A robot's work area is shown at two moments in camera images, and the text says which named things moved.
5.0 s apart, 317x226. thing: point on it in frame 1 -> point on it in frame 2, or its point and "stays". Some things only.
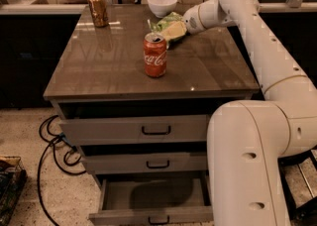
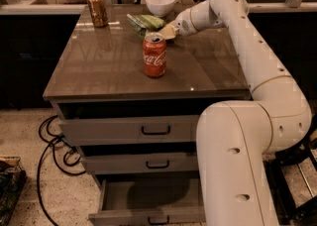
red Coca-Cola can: (155, 55) stays
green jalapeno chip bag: (171, 27) -> (143, 23)
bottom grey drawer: (150, 199) stays
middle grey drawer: (145, 162) stays
